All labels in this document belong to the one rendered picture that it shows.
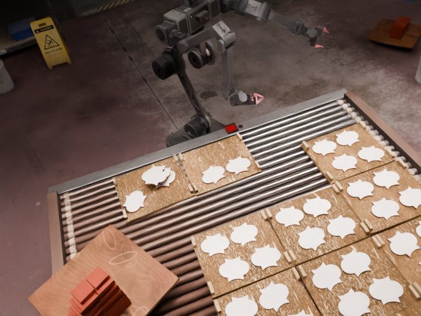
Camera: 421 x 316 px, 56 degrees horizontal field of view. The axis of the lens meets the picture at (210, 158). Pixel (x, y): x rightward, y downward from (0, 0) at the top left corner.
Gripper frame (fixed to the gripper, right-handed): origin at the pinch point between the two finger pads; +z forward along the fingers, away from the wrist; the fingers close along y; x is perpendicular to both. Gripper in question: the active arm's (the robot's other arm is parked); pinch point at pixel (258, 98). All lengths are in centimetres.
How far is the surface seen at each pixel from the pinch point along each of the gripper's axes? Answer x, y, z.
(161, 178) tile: -38, -1, -72
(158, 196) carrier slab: -48, -1, -75
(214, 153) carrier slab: -30.2, -3.5, -34.3
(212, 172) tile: -39, 7, -43
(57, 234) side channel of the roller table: -58, -13, -131
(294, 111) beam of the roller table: -12.4, 0.5, 27.5
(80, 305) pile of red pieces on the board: -67, 61, -132
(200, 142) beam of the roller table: -23.5, -18.2, -35.8
